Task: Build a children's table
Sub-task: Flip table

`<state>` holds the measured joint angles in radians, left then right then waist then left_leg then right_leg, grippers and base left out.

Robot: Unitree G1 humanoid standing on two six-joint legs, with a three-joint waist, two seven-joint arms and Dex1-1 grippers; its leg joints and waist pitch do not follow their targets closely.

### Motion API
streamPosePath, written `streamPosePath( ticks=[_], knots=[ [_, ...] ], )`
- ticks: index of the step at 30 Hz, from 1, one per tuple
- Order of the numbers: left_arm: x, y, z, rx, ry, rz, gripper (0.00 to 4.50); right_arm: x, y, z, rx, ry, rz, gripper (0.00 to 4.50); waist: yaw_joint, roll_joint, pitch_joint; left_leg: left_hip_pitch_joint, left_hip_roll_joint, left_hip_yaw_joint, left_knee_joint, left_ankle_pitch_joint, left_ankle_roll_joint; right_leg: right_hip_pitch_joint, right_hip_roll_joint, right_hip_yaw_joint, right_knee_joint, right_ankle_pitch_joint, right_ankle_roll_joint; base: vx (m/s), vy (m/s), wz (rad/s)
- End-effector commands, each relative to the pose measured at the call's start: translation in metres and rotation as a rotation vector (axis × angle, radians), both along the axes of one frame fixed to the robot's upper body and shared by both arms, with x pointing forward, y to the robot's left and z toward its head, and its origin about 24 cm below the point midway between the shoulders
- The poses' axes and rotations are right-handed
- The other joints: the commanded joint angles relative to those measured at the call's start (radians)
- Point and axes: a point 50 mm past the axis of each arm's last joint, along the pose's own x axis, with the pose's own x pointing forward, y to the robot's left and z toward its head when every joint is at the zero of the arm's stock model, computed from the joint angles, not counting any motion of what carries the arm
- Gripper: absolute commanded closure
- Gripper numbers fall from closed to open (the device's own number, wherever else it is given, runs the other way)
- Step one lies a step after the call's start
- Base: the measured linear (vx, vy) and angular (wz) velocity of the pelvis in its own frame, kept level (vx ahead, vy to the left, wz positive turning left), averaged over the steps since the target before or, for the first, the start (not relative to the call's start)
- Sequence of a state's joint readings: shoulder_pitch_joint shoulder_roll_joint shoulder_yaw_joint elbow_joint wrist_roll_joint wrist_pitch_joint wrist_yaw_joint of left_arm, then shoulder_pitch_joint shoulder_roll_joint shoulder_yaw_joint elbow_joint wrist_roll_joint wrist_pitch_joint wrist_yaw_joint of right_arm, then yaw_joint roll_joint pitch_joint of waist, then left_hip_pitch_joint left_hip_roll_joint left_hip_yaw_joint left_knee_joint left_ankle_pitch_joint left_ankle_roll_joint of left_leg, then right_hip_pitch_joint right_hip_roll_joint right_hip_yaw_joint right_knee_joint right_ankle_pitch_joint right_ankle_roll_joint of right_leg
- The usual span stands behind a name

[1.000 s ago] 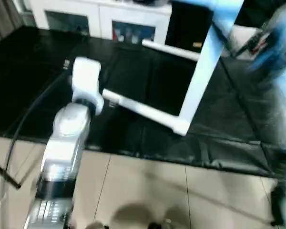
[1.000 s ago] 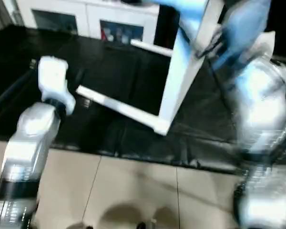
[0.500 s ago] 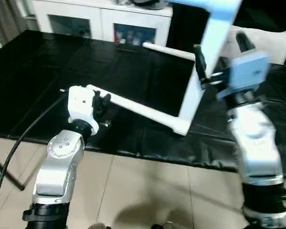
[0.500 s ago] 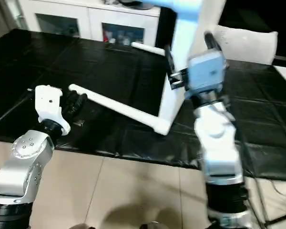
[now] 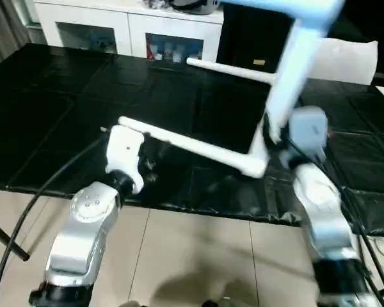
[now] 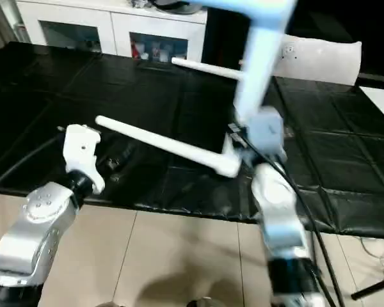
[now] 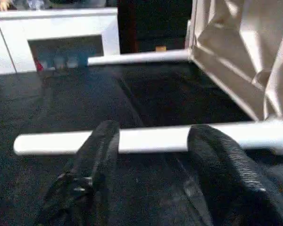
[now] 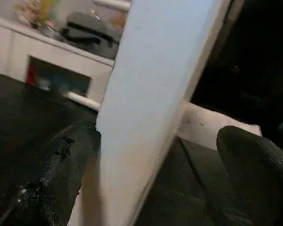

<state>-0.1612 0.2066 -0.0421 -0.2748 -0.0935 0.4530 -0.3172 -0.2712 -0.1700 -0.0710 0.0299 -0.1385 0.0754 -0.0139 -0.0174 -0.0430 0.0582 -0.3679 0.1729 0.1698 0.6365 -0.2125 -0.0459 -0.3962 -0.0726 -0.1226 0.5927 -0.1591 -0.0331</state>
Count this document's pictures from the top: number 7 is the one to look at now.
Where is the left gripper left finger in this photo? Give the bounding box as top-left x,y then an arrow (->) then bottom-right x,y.
37,120 -> 120,226

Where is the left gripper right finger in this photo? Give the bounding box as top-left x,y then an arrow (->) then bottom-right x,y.
187,124 -> 283,226

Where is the white plastic table leg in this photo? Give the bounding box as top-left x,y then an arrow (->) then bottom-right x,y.
13,119 -> 283,156
87,48 -> 192,66

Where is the white plastic table top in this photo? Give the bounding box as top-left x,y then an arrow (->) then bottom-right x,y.
185,0 -> 283,129

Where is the black work mat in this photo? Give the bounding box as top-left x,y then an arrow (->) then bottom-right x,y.
0,60 -> 283,226

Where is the white cabinet with glass doors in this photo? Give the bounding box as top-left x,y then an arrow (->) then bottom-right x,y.
0,6 -> 121,76

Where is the black cabinet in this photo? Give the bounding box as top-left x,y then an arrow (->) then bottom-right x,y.
117,0 -> 194,55

